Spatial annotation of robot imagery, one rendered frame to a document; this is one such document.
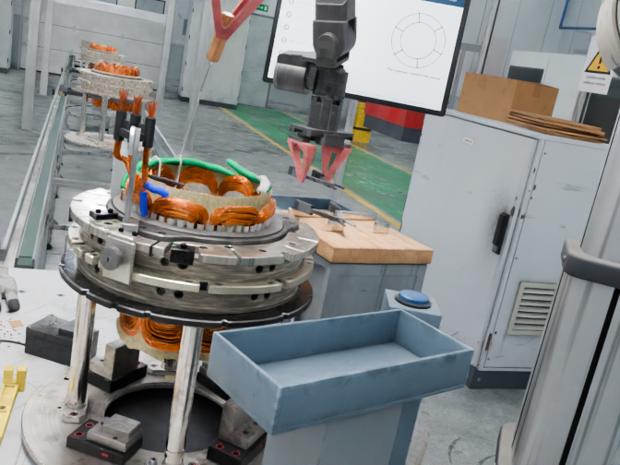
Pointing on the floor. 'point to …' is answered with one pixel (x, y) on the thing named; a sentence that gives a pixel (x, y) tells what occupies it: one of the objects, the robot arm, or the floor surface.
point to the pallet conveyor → (24, 216)
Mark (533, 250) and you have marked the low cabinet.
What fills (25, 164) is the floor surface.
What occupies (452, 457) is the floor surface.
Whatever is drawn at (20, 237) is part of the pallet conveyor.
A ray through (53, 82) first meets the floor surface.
